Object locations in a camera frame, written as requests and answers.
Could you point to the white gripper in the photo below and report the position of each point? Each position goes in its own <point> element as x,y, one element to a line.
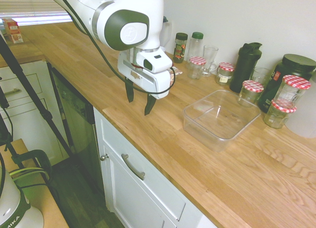
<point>148,82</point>

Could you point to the white robot base with lettering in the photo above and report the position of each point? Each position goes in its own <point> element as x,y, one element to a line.
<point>14,213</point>

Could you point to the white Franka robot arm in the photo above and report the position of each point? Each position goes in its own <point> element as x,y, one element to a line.
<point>81,6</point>

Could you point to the clear square plastic container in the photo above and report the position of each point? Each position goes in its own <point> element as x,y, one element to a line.
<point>222,131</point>

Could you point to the spice jar dark lid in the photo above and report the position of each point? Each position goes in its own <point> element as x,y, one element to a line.
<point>180,49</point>

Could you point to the empty jar red gingham lid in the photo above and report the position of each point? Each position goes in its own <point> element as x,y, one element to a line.
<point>197,67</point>
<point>292,92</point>
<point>251,93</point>

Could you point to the dark front dishwasher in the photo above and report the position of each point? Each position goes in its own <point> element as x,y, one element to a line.
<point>74,109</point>

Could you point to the round silver cabinet knob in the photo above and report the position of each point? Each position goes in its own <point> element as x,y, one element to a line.
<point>103,157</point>

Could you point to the clear bottle green lid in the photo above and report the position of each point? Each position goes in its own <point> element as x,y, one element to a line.
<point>196,46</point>

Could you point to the tall glass mug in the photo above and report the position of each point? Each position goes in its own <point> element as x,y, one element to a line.
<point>209,57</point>

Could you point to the labelled jar red gingham lid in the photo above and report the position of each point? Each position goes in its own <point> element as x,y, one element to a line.
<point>225,76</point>

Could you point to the black shaker bottle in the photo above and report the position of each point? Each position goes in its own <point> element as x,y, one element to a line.
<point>245,65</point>

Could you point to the black screw clamp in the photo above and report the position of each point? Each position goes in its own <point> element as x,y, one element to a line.
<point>44,156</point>

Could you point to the clear drinking glass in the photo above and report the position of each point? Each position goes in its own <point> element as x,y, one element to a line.
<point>261,75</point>

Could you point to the faceted jar red gingham lid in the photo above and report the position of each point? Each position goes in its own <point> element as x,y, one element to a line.
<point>277,117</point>

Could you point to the red cardboard food box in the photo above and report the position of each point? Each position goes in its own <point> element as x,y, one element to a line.
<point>12,31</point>

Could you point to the white window blind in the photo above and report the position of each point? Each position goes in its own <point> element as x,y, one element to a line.
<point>27,3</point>

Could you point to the black protein powder tub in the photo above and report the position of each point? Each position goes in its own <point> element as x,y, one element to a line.
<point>293,65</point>

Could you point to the red wrist mount plate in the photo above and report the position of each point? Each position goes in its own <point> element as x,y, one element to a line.
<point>137,66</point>

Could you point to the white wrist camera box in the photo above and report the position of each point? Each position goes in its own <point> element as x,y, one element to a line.
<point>160,62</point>

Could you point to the black camera tripod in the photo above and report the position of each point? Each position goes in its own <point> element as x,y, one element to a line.
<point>45,114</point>

